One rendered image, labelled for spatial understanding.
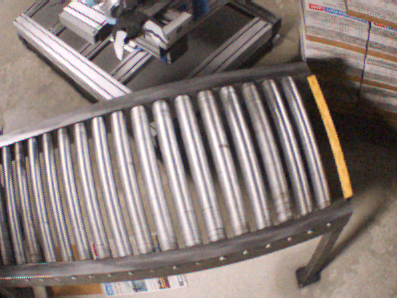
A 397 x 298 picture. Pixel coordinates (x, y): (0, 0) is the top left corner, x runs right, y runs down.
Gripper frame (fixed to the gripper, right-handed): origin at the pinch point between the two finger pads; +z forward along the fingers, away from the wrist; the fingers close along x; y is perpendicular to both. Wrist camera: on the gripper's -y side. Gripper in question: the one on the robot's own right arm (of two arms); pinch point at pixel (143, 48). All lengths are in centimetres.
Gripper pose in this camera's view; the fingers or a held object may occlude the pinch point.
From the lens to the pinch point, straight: 147.8
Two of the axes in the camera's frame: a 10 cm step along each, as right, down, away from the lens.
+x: -9.1, 3.3, -2.5
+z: 4.0, 8.1, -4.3
